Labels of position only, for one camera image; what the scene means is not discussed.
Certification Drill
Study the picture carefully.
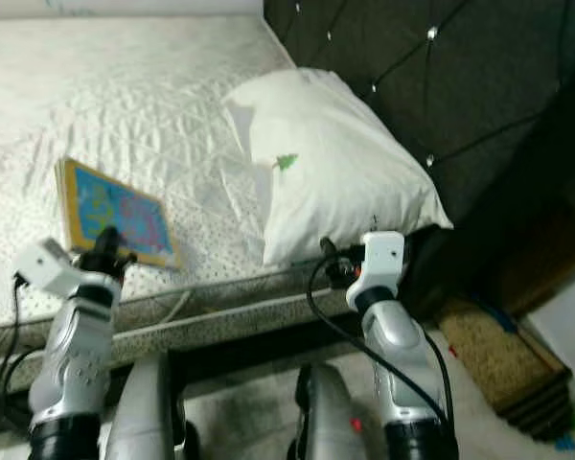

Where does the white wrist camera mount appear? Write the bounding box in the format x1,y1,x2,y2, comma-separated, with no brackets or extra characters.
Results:
346,230,407,313
13,237,83,299

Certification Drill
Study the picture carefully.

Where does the grey right robot leg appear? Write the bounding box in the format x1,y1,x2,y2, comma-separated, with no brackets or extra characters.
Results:
287,361,371,460

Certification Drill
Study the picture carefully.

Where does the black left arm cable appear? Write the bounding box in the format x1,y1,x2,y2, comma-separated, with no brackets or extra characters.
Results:
1,272,55,425

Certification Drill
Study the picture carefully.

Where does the grey left robot leg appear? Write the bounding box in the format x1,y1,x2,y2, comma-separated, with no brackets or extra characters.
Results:
104,349,189,460

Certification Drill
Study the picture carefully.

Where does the black tufted headboard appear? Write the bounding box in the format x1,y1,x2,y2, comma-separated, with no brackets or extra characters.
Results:
263,0,575,319

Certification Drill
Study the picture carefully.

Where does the grey robot leg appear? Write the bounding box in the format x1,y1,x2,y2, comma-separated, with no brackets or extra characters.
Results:
104,349,189,460
287,361,371,460

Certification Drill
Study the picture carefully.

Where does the grey quilted mattress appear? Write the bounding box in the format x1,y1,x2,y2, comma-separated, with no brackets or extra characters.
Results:
0,14,409,333

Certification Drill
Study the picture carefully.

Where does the colourful picture book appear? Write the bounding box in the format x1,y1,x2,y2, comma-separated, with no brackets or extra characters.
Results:
55,155,182,270

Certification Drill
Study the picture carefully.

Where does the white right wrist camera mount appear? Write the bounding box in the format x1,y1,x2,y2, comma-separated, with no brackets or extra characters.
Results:
346,230,407,313

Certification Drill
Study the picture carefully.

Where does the small blue green toy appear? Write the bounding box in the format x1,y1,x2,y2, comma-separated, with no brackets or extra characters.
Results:
551,410,575,454

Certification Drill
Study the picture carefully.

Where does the grey bed base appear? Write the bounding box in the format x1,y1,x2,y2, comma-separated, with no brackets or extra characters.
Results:
0,286,377,404

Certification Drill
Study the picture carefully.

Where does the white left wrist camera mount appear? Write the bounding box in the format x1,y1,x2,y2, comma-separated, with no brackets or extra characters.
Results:
13,237,83,299

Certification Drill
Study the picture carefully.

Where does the white pillow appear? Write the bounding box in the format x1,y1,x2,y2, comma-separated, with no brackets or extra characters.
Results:
221,66,455,268

